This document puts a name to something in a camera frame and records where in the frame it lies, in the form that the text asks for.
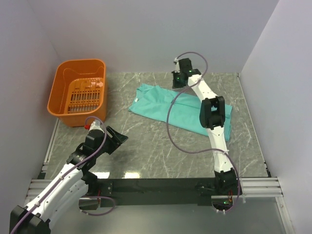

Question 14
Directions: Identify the teal t shirt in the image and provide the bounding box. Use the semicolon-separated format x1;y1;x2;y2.
128;83;234;142

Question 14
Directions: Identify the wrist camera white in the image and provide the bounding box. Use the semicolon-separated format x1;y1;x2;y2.
84;120;104;133
174;58;180;73

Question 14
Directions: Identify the purple cable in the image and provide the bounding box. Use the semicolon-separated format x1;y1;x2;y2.
11;116;117;234
167;51;241;214

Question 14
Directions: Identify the black base beam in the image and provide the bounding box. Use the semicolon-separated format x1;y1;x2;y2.
80;177;244;208

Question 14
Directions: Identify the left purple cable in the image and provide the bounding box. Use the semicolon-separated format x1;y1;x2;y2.
11;116;117;234

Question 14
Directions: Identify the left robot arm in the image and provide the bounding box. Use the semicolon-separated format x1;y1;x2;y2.
10;126;128;234

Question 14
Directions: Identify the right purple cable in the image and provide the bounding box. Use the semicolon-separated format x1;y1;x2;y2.
167;51;241;214

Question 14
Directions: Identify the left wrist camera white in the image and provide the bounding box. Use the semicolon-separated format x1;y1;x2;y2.
84;120;104;133

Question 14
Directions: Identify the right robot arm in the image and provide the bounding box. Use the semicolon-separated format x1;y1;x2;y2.
172;58;237;195

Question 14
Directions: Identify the aluminium rail frame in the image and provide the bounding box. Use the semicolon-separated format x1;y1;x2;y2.
14;119;295;234

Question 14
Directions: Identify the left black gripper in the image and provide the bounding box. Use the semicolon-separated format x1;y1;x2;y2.
95;125;128;157

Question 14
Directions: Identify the orange plastic basket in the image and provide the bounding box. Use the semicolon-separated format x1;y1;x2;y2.
47;59;108;127

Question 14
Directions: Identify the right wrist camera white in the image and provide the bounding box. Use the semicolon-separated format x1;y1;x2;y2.
174;58;180;73

